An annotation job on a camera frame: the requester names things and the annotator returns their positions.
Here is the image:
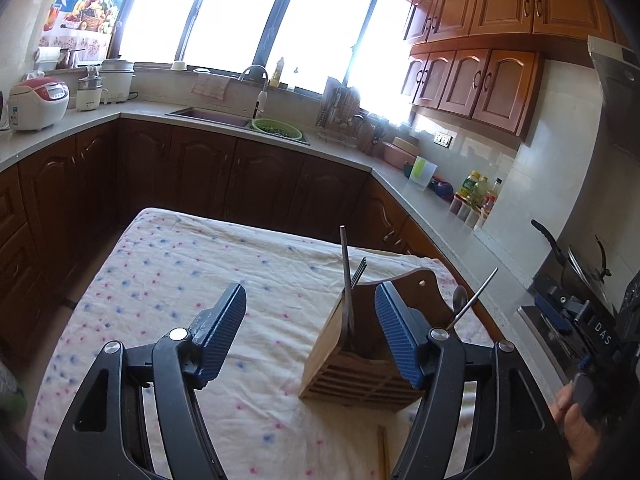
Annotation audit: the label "yellow oil bottle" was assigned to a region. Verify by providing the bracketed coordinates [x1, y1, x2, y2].
[460, 171, 481, 206]

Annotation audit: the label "kitchen sink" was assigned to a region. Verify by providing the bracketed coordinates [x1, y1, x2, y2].
[165, 106, 311, 146]

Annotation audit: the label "kitchen window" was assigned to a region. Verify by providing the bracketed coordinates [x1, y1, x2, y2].
[116, 0, 417, 127]

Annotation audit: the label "black wok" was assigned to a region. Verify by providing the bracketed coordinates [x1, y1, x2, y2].
[531, 220, 628, 306]

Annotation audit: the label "metal fork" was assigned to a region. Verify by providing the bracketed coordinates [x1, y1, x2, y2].
[350, 257, 368, 292]

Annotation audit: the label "metal dish rack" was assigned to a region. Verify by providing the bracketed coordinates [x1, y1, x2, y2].
[317, 125, 367, 151]

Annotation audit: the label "hanging dish cloth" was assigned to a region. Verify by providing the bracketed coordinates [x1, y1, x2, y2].
[191, 76, 229, 100]

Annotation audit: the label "red and white rice cooker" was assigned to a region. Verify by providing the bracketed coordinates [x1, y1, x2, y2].
[9, 77, 70, 132]

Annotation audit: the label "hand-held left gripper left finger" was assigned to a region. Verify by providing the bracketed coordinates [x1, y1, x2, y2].
[44, 282, 248, 480]

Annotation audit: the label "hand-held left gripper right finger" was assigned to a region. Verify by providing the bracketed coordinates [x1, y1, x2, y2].
[374, 281, 573, 480]

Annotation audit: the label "green colander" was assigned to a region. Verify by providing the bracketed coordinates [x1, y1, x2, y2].
[251, 118, 304, 140]

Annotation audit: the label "pink container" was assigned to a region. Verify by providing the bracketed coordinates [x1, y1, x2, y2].
[382, 136, 419, 170]

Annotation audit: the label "wooden lower cabinets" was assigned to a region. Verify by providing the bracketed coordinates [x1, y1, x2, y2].
[0, 117, 506, 343]

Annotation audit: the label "black cooking utensil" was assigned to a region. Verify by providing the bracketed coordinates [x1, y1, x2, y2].
[594, 235, 614, 282]

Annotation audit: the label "wooden upper cabinets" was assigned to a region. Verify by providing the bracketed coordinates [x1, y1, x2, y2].
[402, 0, 617, 142]

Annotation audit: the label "steel range hood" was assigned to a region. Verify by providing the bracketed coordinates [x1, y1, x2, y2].
[587, 35, 640, 157]

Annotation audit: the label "knife rack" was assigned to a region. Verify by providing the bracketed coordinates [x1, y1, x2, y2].
[316, 76, 361, 129]

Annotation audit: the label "floral white tablecloth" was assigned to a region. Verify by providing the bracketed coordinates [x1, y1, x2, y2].
[25, 207, 496, 480]

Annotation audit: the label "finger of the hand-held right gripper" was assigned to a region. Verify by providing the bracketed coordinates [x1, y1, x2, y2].
[531, 284, 590, 335]

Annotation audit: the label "person's right hand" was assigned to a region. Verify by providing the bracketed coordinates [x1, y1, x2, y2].
[550, 385, 614, 480]

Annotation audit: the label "paper towel roll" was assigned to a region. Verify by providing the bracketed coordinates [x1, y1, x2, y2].
[37, 46, 61, 72]

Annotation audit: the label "large white rice cooker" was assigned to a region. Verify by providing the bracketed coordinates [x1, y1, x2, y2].
[100, 58, 137, 106]

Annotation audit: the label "green and white pitcher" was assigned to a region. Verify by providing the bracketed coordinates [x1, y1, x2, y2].
[409, 156, 441, 192]

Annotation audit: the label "wooden chopstick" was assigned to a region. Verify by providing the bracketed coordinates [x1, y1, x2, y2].
[340, 226, 357, 353]
[376, 425, 392, 480]

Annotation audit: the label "wooden cabinets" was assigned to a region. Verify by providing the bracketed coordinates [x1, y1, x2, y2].
[0, 117, 506, 343]
[402, 0, 617, 142]

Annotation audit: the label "curved kitchen faucet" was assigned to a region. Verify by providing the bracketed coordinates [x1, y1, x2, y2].
[237, 65, 270, 121]

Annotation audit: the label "wooden utensil holder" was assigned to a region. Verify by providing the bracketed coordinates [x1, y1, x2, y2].
[299, 268, 453, 407]

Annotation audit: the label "gas stove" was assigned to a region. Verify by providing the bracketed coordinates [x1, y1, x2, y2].
[516, 280, 583, 388]

